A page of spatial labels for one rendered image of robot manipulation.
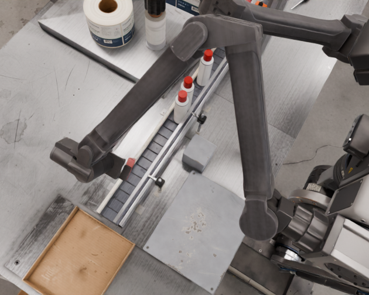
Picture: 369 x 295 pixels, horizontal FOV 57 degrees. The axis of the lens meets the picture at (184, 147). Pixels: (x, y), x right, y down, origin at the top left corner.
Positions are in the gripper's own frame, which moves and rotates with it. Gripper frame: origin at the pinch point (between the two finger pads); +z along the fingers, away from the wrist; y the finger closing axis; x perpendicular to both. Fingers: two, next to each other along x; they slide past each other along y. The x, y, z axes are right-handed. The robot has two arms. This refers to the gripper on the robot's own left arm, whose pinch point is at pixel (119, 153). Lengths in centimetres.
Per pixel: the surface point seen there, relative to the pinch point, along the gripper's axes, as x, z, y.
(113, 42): -20, 49, 39
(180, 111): -11.8, 32.8, -4.1
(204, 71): -27, 46, -3
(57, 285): 56, -2, 1
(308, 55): -52, 88, -37
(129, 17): -32, 46, 35
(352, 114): -34, 182, -89
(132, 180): 18.4, 23.0, -1.0
